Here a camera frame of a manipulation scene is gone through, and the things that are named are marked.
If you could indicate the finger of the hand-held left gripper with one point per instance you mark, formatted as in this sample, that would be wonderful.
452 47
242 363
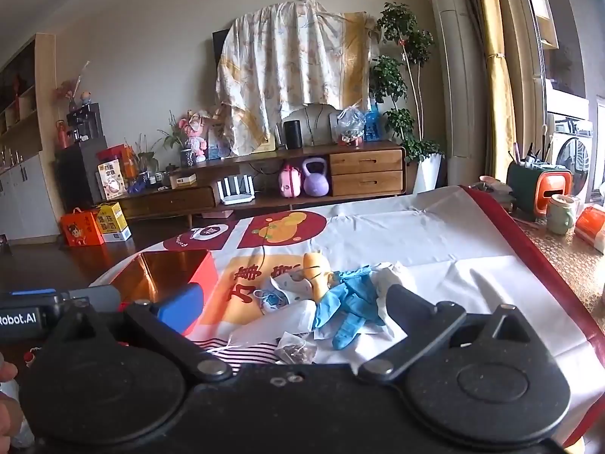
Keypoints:
28 292
94 298

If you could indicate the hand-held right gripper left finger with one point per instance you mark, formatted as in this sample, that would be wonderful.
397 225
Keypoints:
179 305

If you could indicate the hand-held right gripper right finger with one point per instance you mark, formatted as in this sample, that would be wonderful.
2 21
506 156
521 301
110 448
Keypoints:
406 302

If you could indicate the cream cloth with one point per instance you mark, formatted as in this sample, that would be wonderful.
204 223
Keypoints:
394 274

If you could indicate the red tin box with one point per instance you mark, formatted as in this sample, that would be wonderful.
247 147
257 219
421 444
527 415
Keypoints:
156 269

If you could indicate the blue nitrile glove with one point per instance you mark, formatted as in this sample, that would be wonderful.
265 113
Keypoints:
349 302

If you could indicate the yellow soft toy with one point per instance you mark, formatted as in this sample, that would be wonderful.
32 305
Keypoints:
314 269

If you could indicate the white printed soft pouch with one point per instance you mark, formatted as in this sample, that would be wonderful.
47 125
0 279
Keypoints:
283 288

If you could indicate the clear bag brown contents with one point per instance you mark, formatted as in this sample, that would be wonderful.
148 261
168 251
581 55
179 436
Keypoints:
298 351

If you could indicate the person's left hand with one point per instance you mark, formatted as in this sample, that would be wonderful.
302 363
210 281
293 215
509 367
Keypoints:
7 371

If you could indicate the orange gift box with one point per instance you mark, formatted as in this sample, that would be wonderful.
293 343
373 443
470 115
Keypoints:
80 231

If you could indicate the white red printed tablecloth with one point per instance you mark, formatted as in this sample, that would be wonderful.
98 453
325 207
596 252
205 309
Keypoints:
425 236

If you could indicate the yellow carton box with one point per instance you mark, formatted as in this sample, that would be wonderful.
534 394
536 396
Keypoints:
111 220

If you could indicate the pink flat box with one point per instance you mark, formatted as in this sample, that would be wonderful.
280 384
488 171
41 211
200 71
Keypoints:
217 214

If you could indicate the dark wooden cabinet drawer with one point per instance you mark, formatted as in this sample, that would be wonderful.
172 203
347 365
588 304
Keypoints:
165 202

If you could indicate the white brown snack box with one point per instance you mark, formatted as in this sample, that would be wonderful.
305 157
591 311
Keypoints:
111 179

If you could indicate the small wooden box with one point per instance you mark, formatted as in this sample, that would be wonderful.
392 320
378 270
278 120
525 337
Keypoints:
183 181

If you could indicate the black cabinet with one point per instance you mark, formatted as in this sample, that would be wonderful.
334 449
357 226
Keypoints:
78 175

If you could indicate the white router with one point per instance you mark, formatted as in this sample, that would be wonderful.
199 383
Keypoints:
236 194

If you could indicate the light wooden cabinet drawer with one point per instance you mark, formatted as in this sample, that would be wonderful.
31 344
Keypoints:
366 161
366 184

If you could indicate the white planter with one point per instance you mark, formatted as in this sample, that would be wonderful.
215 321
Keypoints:
427 175

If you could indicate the red gift box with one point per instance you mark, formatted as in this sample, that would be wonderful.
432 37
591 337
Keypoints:
120 153

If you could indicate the green plant dark pot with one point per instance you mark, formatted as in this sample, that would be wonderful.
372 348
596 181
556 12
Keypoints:
186 157

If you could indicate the small grassy potted plant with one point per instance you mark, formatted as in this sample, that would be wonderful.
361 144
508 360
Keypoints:
146 158

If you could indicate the purple kettlebell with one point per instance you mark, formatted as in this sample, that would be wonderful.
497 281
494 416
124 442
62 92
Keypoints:
315 183

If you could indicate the red thermos bottle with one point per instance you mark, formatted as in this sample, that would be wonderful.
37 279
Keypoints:
63 137

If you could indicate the brown lace table cover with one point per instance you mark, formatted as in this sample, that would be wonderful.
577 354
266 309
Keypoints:
567 269

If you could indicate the pink small suitcase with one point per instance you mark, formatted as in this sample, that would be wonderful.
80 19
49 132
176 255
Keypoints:
290 183

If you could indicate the blue picture card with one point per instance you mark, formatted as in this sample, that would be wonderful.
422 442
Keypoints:
218 144

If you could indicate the green orange desk organizer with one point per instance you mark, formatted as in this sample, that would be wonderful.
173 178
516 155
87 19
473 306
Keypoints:
524 184

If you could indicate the wooden TV cabinet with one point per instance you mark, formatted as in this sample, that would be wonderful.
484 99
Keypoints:
264 160

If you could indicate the pink plush doll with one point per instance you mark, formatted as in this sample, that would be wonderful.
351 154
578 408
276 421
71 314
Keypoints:
196 137

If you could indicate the black coffee machine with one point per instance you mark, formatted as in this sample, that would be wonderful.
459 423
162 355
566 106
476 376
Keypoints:
85 123

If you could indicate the green mug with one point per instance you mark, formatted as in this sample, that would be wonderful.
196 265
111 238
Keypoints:
561 215

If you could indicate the clear plastic bag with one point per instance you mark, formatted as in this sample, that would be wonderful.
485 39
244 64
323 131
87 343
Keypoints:
350 123

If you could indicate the orange package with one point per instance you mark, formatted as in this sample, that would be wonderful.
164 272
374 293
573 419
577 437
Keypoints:
591 227

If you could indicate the small figurine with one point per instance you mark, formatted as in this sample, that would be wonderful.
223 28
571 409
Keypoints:
85 98

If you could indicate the cream fan-shaped ornament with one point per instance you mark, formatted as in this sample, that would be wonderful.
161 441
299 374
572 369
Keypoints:
316 123

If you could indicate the black speaker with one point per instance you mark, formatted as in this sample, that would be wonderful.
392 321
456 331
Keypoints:
293 135

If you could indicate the vase with pink flowers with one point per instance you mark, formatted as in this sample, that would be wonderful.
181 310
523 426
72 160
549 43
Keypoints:
66 91

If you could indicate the white washing machine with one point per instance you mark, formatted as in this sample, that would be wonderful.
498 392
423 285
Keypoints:
574 151

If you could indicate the white standing air conditioner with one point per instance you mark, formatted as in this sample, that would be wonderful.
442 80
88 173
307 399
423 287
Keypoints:
456 80

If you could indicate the yellow curtain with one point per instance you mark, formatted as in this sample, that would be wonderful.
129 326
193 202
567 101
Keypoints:
496 80

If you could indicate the black television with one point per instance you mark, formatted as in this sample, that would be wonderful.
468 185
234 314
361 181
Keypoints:
218 49

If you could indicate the floral cloth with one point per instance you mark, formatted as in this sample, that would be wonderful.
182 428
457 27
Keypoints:
293 56

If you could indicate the tall green potted tree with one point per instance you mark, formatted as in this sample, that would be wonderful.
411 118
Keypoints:
399 28

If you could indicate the wooden wall cabinet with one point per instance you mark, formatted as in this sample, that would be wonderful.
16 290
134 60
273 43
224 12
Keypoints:
23 184

